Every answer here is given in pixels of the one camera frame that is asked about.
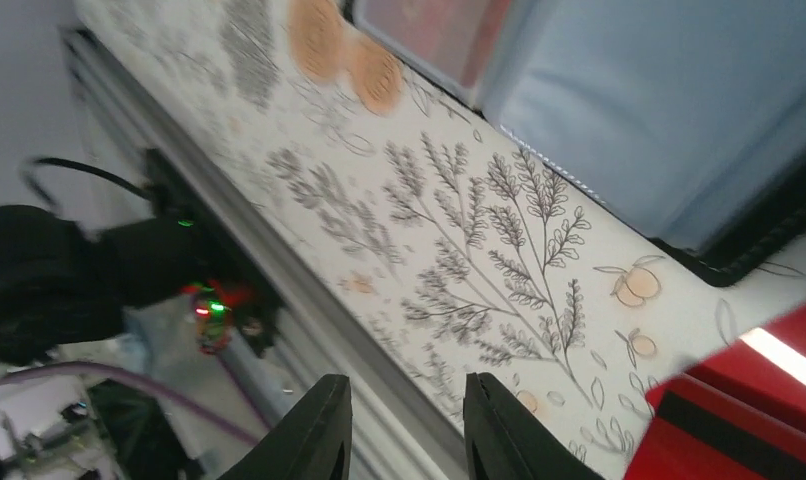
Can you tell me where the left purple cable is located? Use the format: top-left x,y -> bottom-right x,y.
0,344 -> 272,448

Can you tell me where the red card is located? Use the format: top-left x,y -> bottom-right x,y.
624,377 -> 806,480
686,304 -> 806,433

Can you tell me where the floral patterned table mat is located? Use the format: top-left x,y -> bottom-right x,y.
76,1 -> 806,479

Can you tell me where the red card bottom left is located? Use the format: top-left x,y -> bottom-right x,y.
624,377 -> 806,480

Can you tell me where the aluminium rail frame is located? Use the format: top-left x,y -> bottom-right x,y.
61,27 -> 467,479

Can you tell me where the red card bottom middle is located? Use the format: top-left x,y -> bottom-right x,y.
686,304 -> 806,433

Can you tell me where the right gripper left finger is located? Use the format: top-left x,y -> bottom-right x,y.
219,374 -> 353,480

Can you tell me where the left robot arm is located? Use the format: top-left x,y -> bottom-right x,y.
0,205 -> 206,366

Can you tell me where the black card holder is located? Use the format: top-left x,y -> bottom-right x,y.
343,1 -> 806,286

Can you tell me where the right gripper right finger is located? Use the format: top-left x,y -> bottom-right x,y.
463,372 -> 600,480

